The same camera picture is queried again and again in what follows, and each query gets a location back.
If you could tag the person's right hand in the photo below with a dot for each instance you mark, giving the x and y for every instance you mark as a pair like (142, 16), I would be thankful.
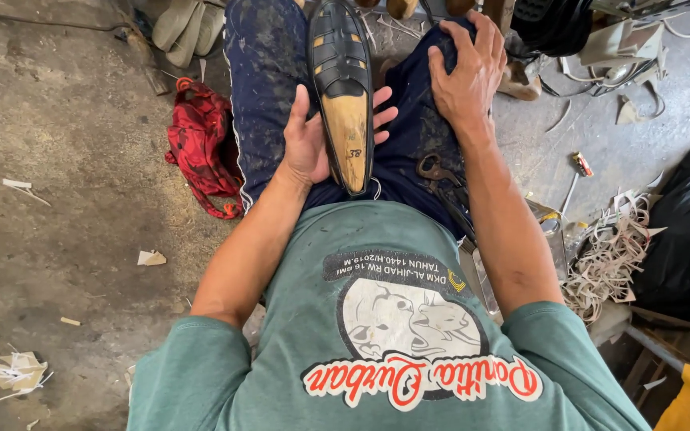
(468, 84)

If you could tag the person's left hand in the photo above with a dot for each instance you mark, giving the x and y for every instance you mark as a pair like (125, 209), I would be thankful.
(304, 149)

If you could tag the navy blue trousers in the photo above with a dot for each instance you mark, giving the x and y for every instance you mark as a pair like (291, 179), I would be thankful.
(264, 78)

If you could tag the rusty metal pliers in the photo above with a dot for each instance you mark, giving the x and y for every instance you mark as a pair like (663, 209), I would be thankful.
(438, 172)

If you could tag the stack of black rubber soles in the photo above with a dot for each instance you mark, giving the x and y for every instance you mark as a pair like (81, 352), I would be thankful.
(545, 24)

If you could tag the red patterned bag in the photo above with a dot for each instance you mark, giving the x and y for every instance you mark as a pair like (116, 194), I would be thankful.
(201, 143)

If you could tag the thin white stick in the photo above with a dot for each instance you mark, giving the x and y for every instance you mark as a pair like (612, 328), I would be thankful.
(570, 194)

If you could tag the beige cut leather pieces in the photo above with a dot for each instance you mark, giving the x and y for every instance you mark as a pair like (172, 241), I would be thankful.
(623, 43)

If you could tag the stack of beige shoe soles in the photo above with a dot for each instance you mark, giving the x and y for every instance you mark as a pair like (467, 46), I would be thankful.
(186, 30)

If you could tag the silver metal tin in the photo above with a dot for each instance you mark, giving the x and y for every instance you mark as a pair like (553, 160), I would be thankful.
(551, 236)

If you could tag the green printed t-shirt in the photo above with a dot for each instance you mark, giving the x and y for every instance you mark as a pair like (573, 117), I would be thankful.
(321, 335)

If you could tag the beige leather scrap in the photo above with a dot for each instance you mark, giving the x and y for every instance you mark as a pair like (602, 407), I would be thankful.
(152, 258)

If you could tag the heap of pale leather strips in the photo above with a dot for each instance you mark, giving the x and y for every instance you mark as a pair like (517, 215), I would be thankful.
(611, 257)

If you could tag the white paper strip scrap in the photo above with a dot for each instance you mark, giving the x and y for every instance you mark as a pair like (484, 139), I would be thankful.
(21, 187)

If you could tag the thin bent metal rod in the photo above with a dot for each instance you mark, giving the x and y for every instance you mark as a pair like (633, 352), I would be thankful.
(39, 23)

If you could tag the grey metal pipe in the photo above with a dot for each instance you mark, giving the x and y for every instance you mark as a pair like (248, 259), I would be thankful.
(656, 348)

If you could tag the heap of pale paper scraps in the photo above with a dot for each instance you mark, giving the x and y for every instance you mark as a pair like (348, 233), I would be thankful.
(15, 371)

